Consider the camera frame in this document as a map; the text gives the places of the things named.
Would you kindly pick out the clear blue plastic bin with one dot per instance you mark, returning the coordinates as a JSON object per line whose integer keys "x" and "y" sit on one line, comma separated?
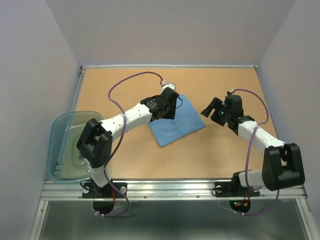
{"x": 64, "y": 163}

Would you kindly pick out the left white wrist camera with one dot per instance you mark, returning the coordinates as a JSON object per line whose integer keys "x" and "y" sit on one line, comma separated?
{"x": 165, "y": 85}

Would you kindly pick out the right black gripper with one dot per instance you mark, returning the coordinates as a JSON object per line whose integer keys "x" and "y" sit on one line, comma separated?
{"x": 215, "y": 103}

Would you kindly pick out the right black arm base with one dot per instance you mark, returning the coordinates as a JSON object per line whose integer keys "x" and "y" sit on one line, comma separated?
{"x": 225, "y": 189}

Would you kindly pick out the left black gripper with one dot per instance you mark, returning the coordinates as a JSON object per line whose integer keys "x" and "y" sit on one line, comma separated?
{"x": 171, "y": 115}

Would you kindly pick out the light blue long sleeve shirt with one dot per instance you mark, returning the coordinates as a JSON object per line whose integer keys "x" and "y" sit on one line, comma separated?
{"x": 186, "y": 121}

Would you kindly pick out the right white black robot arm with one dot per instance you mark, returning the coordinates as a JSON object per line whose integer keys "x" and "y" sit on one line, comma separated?
{"x": 282, "y": 165}

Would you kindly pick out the aluminium front rail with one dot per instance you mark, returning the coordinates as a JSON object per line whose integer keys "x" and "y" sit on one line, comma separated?
{"x": 141, "y": 190}

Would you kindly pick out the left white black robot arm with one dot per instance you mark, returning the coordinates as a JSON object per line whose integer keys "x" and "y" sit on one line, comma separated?
{"x": 96, "y": 139}

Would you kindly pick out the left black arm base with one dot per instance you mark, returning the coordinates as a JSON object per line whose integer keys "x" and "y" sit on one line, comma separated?
{"x": 91, "y": 191}

